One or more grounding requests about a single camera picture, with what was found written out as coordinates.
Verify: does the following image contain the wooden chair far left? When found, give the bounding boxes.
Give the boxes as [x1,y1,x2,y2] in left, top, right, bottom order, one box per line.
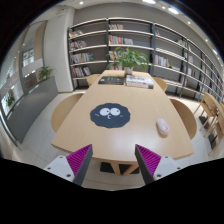
[87,74,99,86]

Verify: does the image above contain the small plant on counter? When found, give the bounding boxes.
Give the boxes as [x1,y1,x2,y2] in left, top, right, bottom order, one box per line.
[39,66,53,81]

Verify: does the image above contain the grey bookshelf unit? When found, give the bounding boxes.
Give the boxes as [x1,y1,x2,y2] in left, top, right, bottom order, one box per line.
[67,17,224,102]

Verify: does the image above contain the wooden chair at right edge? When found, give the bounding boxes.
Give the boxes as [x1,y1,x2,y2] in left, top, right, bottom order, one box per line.
[196,92,224,151]

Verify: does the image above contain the wooden chair far right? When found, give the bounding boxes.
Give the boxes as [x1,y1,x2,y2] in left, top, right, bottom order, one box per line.
[153,77,168,92]

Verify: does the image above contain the dark cartoon face mouse pad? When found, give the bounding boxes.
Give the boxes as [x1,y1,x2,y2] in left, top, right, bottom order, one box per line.
[90,103,131,128]

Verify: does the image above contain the green potted plant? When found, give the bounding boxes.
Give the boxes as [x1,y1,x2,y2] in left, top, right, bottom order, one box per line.
[107,47,152,75]

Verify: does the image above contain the wooden chair right near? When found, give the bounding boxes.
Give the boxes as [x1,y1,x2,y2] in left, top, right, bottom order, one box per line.
[171,99,197,139]

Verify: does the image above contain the white stacked books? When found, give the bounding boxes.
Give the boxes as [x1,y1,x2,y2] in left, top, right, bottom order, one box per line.
[126,75,154,89]

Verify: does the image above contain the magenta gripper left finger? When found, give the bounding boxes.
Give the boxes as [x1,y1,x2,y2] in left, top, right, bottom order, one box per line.
[66,145,93,186]

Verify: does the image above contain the wooden chair left near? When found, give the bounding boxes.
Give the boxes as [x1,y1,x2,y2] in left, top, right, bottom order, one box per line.
[51,93,83,133]

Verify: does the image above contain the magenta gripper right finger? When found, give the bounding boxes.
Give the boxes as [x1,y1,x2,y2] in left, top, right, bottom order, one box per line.
[135,144,161,184]

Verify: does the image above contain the grey counter partition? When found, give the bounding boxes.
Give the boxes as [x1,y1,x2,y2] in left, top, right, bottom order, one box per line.
[7,77,58,143]

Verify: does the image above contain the black book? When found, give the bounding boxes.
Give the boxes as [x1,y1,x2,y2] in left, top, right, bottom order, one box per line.
[98,76,124,85]

